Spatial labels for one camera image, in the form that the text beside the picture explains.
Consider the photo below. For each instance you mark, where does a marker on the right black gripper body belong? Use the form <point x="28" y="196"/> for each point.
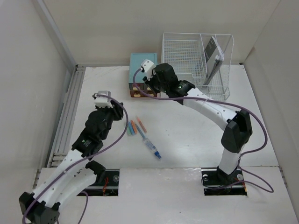
<point x="155" y="85"/>

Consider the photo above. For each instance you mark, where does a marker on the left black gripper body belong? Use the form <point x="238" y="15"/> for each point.
<point x="111" y="114"/>

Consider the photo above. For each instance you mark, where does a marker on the teal mini drawer chest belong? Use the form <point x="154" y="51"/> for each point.
<point x="136" y="60"/>

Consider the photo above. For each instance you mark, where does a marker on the grey setup guide booklet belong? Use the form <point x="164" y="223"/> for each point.
<point x="214" y="57"/>

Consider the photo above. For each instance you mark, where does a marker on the clear glue pen blue cap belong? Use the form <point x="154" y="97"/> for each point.
<point x="151" y="147"/>

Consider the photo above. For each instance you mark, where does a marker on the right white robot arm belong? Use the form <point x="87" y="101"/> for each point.
<point x="236" y="125"/>

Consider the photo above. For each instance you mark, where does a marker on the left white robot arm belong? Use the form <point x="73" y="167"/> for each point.
<point x="77" y="171"/>

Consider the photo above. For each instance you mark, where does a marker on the blue chalk stick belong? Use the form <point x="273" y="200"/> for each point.
<point x="131" y="128"/>

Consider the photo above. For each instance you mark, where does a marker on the orange chalk stick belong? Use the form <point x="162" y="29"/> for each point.
<point x="134" y="126"/>

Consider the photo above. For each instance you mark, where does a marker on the green chalk stick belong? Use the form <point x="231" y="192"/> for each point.
<point x="129" y="131"/>

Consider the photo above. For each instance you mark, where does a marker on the light orange marker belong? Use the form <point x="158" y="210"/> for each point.
<point x="141" y="125"/>

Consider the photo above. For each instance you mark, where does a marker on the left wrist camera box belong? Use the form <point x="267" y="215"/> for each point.
<point x="102" y="99"/>

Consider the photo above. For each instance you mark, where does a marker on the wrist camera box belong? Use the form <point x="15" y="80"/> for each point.
<point x="102" y="99"/>
<point x="147" y="67"/>

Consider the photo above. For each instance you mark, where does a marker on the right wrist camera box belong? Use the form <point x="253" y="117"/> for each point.
<point x="147" y="67"/>

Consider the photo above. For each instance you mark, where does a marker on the white wire desk organizer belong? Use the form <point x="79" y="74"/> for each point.
<point x="185" y="53"/>

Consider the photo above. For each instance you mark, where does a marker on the aluminium frame rail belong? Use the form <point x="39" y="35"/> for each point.
<point x="60" y="145"/>

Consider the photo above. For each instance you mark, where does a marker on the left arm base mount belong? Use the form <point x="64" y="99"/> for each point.
<point x="105" y="186"/>

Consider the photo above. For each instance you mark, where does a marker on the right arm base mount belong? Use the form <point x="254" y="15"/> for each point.
<point x="217" y="183"/>

